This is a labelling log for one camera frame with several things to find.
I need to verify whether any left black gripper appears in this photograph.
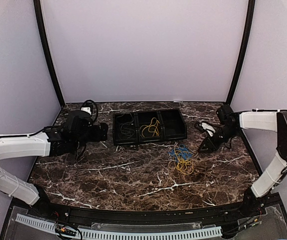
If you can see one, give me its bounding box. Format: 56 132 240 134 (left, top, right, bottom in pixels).
72 122 108 151

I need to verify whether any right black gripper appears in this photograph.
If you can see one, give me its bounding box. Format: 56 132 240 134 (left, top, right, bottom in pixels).
197 125 240 153

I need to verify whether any blue cable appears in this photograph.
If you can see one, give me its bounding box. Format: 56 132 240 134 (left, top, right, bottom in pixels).
167 143 196 162

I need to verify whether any yellow cable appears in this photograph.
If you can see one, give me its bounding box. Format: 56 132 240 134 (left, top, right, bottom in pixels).
167 154 195 175
139 117 161 138

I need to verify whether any grey cable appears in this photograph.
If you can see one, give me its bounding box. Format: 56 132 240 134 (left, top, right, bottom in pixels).
117 113 136 141

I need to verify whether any black three-compartment bin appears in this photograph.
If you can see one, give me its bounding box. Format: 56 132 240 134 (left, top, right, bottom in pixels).
112 109 188 146

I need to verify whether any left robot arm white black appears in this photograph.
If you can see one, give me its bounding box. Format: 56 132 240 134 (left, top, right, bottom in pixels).
0 111 109 218

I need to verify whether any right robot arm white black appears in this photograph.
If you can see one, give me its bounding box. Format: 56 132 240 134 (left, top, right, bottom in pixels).
196 105 287 199

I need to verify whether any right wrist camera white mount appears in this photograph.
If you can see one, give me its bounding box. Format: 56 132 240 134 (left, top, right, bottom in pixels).
194 121 216 137

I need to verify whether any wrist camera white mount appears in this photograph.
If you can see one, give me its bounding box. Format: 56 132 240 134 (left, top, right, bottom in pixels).
80 99 99 122
194 121 216 137

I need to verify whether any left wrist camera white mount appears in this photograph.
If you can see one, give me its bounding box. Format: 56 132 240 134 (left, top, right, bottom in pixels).
80 99 99 122

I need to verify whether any black front rail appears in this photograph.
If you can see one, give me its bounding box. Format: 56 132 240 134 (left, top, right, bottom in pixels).
10 196 267 227

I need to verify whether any white slotted cable duct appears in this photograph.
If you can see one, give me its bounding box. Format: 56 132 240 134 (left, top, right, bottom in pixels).
15 213 222 240

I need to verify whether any left black frame post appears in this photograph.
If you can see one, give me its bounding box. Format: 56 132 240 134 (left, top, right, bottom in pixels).
33 0 66 108

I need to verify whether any black frame post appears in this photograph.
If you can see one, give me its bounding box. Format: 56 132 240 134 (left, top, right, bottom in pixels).
225 0 256 105
33 0 66 108

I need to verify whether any right black frame post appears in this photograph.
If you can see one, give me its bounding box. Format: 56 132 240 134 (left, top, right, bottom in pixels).
225 0 256 105

